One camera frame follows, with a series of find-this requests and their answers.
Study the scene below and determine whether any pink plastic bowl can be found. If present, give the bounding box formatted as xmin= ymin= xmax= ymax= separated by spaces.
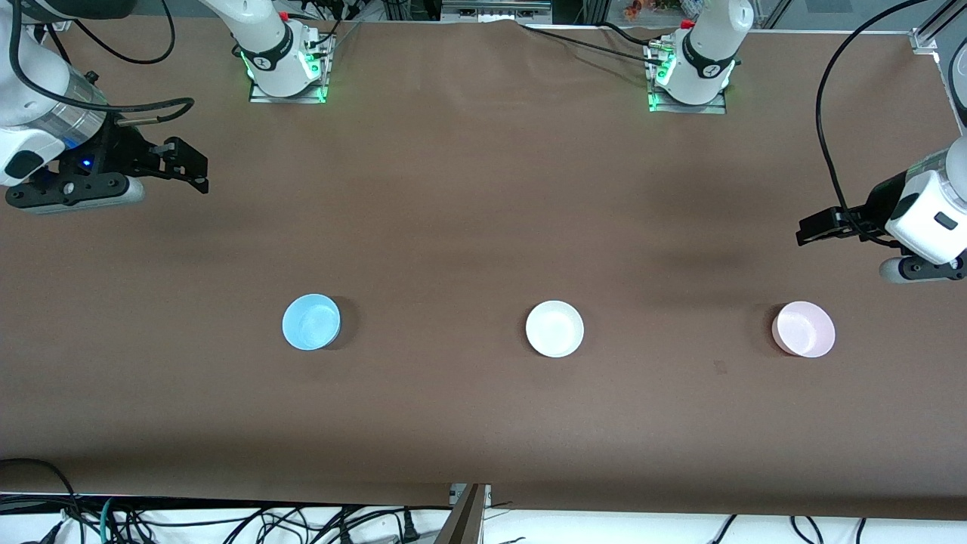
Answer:
xmin=772 ymin=301 xmax=836 ymax=358

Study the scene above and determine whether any blue plastic bowl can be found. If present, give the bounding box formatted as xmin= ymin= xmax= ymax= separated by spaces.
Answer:
xmin=282 ymin=294 xmax=341 ymax=351

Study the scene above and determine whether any white plastic bowl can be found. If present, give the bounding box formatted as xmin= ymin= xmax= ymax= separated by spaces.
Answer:
xmin=526 ymin=300 xmax=585 ymax=358

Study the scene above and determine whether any colourful printed package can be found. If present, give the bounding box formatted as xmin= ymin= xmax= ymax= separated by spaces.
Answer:
xmin=623 ymin=0 xmax=707 ymax=20

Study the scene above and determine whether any brown table cover sheet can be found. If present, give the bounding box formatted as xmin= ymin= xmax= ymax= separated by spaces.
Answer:
xmin=0 ymin=17 xmax=967 ymax=522

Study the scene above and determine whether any grey power strip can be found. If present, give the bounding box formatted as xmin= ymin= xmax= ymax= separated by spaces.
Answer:
xmin=442 ymin=0 xmax=554 ymax=23

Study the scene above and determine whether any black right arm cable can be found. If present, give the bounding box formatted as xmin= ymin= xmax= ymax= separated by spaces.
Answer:
xmin=8 ymin=0 xmax=196 ymax=129

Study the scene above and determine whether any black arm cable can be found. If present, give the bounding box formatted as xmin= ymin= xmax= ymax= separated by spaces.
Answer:
xmin=8 ymin=0 xmax=196 ymax=129
xmin=816 ymin=0 xmax=953 ymax=246

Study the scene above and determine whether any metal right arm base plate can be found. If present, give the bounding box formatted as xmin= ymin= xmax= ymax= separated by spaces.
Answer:
xmin=249 ymin=76 xmax=328 ymax=104

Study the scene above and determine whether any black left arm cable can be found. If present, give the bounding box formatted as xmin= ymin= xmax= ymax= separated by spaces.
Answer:
xmin=816 ymin=0 xmax=953 ymax=246

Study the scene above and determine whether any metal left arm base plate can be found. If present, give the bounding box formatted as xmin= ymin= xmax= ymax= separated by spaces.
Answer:
xmin=647 ymin=87 xmax=728 ymax=116

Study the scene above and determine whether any black base power cable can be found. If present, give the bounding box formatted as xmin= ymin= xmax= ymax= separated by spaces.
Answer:
xmin=601 ymin=21 xmax=669 ymax=45
xmin=521 ymin=25 xmax=666 ymax=67

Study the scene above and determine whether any thick black floor cable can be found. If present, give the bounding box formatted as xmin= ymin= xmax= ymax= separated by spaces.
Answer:
xmin=0 ymin=458 xmax=80 ymax=544

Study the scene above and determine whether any aluminium frame profile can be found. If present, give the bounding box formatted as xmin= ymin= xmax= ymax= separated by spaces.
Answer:
xmin=434 ymin=484 xmax=492 ymax=544

